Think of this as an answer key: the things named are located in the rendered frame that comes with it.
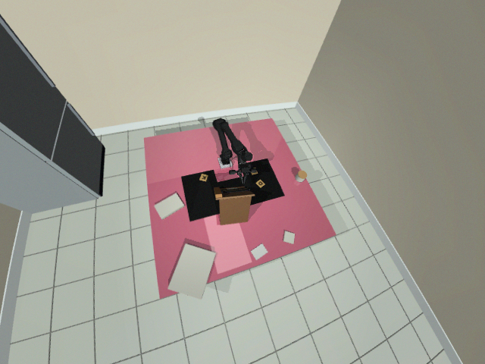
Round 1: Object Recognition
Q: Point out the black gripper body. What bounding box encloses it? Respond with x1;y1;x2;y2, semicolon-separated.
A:
229;162;257;174

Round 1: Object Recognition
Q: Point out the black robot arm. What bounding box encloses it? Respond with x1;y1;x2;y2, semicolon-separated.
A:
212;118;253;173

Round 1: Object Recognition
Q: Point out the small grey cylinder with tan lid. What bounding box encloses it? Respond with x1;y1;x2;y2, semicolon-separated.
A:
295;171;307;182

